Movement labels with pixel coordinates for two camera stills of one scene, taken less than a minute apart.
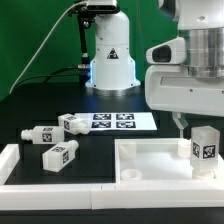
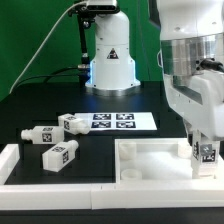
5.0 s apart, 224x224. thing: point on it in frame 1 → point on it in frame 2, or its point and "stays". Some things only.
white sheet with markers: x=119 y=121 stays
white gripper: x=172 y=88 → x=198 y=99
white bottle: x=204 y=151 stays
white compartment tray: x=158 y=161 stays
